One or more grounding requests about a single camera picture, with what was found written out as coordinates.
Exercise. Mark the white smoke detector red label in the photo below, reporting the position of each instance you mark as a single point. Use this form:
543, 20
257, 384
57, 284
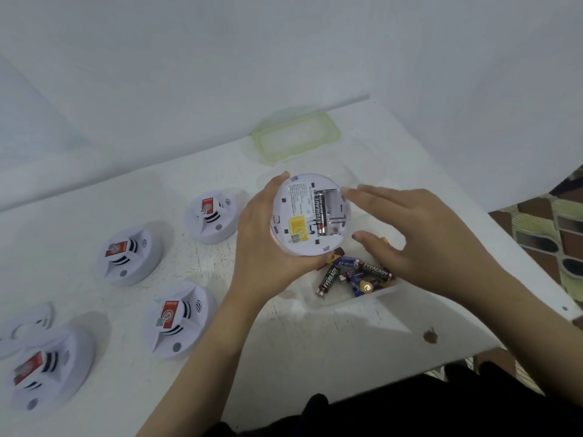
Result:
212, 218
50, 368
127, 257
180, 320

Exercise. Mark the white mounting plate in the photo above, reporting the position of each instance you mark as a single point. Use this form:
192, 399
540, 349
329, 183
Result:
32, 320

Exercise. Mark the person's right thumb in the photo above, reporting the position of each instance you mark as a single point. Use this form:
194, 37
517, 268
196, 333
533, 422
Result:
376, 245

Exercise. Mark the person's right forearm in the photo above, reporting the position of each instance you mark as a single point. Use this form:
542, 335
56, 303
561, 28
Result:
528, 332

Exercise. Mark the person's right middle finger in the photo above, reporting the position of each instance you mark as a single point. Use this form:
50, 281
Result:
387, 190

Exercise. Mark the green-rimmed clear container lid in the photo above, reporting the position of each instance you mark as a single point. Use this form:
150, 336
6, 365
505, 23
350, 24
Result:
296, 136

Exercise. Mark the person's left hand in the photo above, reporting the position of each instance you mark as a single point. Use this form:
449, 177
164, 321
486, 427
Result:
255, 250

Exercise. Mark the black battery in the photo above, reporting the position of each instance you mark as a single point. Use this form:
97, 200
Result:
321, 213

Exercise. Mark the person's left thumb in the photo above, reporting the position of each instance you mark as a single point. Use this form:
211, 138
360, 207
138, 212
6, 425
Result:
312, 264

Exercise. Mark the clear plastic container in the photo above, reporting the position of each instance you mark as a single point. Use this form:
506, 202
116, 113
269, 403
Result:
319, 300

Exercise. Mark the white smoke detector back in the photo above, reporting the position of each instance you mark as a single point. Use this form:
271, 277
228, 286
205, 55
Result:
300, 209

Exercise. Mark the person's black clothing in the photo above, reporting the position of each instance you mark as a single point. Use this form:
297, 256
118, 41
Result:
410, 409

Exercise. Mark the person's right hand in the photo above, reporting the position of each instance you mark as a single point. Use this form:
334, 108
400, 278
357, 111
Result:
432, 245

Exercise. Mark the pile of loose batteries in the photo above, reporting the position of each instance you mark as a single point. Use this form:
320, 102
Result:
360, 275

